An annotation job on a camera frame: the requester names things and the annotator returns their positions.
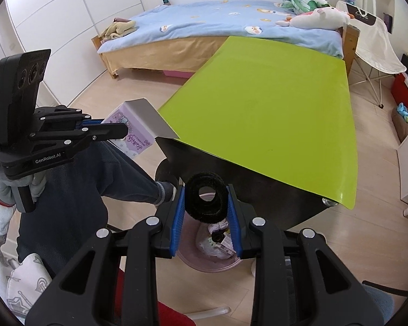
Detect bed with blue sheet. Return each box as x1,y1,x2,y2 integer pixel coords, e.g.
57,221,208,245
92,0,356,77

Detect white plush toy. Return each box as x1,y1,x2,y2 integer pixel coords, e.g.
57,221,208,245
276,7,354,30

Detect left forearm white sleeve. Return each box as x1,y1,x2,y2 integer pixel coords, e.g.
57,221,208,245
0,204,52,322

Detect pink box under bed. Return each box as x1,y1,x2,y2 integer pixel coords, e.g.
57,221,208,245
163,70,194,79

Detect black scrunchie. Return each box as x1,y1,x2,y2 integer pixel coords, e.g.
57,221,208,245
185,172,228,224

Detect white folding chair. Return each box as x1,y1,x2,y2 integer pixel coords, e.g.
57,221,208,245
336,1,407,108

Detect pink trash bin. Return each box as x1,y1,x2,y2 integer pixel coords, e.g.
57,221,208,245
177,212,241,273

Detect green plush toy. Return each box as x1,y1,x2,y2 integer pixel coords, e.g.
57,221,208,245
277,0,330,15

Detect left gloved hand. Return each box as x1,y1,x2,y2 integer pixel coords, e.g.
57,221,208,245
0,167,47,207

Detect red storage box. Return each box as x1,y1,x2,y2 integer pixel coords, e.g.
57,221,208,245
391,74,408,108

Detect white purple paper box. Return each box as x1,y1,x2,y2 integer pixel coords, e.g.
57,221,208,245
102,98,179,159

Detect brown pet basket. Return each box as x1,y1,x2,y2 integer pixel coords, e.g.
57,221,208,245
391,102,408,142

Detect green table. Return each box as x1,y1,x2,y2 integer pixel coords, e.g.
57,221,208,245
160,37,357,209

